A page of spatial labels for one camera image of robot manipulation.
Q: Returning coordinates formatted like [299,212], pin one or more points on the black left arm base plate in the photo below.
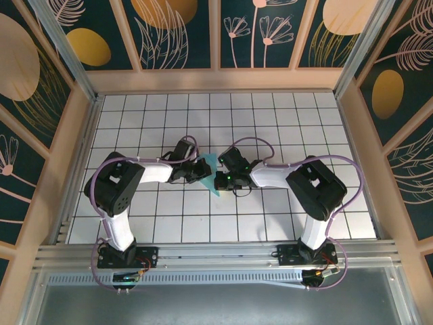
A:
[149,255]

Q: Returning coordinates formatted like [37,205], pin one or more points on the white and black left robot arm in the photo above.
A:
[115,186]

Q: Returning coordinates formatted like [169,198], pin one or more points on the grey metal sheet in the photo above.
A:
[216,304]

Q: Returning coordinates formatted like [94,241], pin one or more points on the aluminium mounting rail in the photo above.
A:
[216,254]

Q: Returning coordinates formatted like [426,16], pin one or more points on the light blue cloth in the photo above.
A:
[213,162]

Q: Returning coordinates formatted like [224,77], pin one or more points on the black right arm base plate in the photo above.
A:
[287,255]

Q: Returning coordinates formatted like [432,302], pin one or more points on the aluminium frame post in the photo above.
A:
[361,50]
[70,57]

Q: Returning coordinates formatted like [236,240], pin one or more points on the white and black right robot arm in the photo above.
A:
[318,189]

